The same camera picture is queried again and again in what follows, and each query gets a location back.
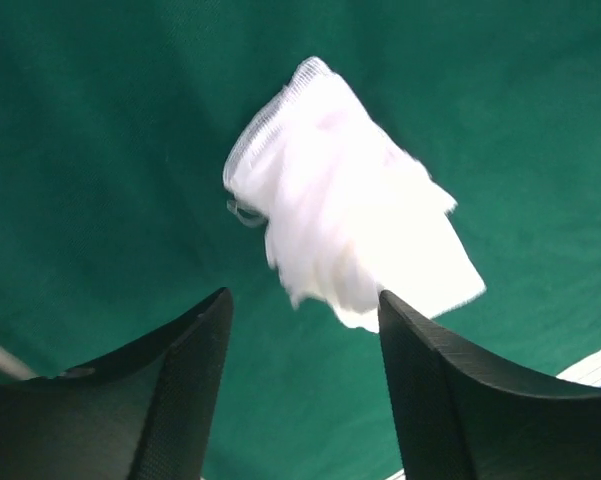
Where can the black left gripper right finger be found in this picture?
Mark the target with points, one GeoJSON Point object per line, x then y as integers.
{"type": "Point", "coordinates": [463, 412]}

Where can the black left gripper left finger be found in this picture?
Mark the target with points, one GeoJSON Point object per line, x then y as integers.
{"type": "Point", "coordinates": [143, 411]}

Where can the white gauze pad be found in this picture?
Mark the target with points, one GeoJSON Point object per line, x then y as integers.
{"type": "Point", "coordinates": [348, 213]}

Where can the dark green surgical drape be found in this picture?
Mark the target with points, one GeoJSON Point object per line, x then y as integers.
{"type": "Point", "coordinates": [116, 118]}

